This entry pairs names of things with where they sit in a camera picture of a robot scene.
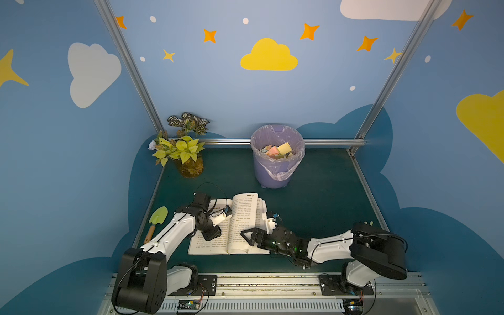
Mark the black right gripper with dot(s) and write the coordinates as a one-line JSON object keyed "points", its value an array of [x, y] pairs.
{"points": [[266, 238]]}

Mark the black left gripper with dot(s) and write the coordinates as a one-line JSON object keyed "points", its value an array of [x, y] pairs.
{"points": [[212, 229]]}

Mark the science magazine book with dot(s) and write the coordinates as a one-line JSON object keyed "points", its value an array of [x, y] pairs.
{"points": [[247, 212]]}

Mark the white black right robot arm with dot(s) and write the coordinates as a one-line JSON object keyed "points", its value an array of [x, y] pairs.
{"points": [[371, 252]]}

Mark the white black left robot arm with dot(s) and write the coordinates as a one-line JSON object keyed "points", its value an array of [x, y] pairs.
{"points": [[144, 280]]}

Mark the discarded sticky notes pile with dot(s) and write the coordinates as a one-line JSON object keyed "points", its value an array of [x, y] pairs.
{"points": [[278, 152]]}

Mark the purple trash bin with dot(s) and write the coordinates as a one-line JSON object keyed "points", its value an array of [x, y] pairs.
{"points": [[271, 173]]}

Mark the potted green plant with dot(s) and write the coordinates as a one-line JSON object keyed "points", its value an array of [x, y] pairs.
{"points": [[185, 148]]}

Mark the left green circuit board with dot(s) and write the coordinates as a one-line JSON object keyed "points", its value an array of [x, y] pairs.
{"points": [[188, 305]]}

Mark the green circuit board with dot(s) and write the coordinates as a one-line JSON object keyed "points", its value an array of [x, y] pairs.
{"points": [[353, 307], [188, 305]]}

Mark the translucent bin liner bag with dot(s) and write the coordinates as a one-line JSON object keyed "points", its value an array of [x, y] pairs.
{"points": [[275, 161]]}

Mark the right green circuit board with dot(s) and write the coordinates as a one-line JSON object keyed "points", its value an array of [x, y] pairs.
{"points": [[353, 307]]}

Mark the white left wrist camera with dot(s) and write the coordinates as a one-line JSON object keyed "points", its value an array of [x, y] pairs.
{"points": [[220, 216]]}

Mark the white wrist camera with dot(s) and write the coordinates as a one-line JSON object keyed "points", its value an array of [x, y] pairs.
{"points": [[270, 221], [220, 216]]}

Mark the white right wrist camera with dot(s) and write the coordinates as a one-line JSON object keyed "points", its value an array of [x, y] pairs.
{"points": [[270, 221]]}

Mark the green trowel wooden handle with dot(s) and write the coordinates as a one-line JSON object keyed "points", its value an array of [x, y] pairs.
{"points": [[158, 217]]}

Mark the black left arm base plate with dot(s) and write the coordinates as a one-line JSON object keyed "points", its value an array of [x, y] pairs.
{"points": [[205, 282]]}

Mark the aluminium front rail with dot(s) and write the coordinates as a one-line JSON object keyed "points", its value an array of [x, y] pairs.
{"points": [[300, 293]]}

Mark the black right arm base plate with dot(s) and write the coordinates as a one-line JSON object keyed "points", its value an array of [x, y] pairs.
{"points": [[333, 285]]}

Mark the aluminium frame back bar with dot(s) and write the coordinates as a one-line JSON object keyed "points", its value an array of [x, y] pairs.
{"points": [[308, 142]]}

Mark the aluminium frame left post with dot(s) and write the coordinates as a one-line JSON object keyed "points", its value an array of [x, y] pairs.
{"points": [[108, 16]]}

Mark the aluminium frame post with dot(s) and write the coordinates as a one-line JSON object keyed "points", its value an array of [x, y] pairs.
{"points": [[419, 32], [108, 16]]}

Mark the aluminium frame right post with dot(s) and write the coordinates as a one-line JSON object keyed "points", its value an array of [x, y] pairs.
{"points": [[419, 32]]}

